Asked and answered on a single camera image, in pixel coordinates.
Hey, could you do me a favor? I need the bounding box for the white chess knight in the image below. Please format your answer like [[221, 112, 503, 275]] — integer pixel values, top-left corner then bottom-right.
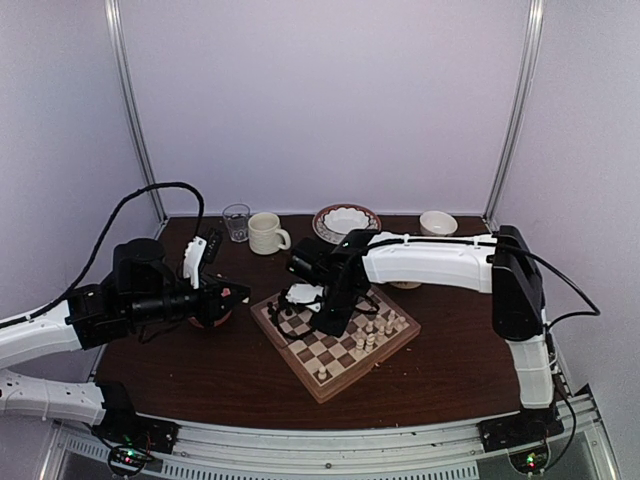
[[385, 310, 396, 335]]

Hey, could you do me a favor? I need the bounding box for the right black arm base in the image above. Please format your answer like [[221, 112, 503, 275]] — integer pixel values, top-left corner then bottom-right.
[[478, 409, 564, 453]]

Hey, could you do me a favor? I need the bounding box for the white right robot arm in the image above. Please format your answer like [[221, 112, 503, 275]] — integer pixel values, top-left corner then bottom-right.
[[285, 226, 554, 442]]

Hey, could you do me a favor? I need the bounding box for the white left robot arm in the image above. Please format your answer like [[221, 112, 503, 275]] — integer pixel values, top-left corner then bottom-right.
[[1, 237, 250, 444]]

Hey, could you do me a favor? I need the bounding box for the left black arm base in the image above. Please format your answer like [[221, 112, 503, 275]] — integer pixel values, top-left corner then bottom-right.
[[91, 412, 179, 454]]

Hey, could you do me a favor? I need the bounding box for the black chess piece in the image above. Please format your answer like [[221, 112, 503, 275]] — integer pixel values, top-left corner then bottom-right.
[[267, 302, 278, 324]]

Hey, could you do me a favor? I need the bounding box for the wooden chess board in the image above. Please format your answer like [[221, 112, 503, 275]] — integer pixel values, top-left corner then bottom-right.
[[251, 287, 421, 404]]

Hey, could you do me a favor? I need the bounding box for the pink cat-ear bowl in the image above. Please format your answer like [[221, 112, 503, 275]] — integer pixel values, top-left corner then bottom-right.
[[188, 311, 232, 329]]

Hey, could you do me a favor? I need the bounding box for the yellow cat-ear bowl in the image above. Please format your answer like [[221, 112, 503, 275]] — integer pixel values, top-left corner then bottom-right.
[[390, 281, 421, 290]]

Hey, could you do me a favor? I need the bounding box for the cream ribbed mug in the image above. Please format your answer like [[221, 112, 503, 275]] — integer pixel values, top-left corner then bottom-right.
[[248, 212, 291, 256]]

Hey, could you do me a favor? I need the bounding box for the patterned brown rim plate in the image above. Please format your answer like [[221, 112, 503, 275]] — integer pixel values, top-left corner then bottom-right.
[[312, 204, 382, 245]]

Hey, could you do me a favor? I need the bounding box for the white scalloped bowl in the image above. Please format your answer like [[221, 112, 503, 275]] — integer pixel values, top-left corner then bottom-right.
[[324, 207, 369, 235]]

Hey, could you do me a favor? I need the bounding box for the clear drinking glass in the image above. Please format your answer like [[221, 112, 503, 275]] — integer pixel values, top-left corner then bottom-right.
[[222, 203, 251, 243]]

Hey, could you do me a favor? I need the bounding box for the white floral small bowl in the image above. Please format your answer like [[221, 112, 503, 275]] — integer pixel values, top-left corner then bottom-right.
[[419, 210, 458, 236]]

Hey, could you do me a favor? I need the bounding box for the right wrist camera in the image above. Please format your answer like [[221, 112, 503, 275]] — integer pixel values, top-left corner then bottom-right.
[[285, 283, 324, 313]]

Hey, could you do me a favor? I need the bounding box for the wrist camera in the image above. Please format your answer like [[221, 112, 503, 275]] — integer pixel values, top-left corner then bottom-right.
[[180, 228, 223, 290], [285, 283, 324, 313]]

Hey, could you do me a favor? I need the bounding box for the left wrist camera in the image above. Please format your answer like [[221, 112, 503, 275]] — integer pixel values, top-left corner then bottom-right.
[[180, 228, 223, 290]]

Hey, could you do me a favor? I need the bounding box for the left black cable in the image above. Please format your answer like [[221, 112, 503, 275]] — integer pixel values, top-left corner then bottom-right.
[[24, 183, 206, 321]]

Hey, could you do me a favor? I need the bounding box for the black cable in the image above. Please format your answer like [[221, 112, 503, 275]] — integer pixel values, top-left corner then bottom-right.
[[24, 183, 206, 321], [494, 239, 601, 329]]

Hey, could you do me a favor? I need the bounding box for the front aluminium rail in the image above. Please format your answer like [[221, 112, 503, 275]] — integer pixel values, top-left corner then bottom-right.
[[35, 394, 623, 479]]

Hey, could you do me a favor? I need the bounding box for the right black cable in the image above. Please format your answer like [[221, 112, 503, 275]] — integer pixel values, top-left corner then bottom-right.
[[494, 239, 601, 329]]

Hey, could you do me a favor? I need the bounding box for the left aluminium frame post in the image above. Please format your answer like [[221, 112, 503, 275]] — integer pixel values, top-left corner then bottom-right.
[[103, 0, 167, 224]]

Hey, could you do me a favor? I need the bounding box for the aluminium frame post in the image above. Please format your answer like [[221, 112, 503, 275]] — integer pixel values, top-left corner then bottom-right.
[[103, 0, 167, 224], [483, 0, 546, 230]]

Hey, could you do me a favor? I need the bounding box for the right aluminium frame post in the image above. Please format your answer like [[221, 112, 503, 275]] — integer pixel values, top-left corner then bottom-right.
[[483, 0, 546, 230]]

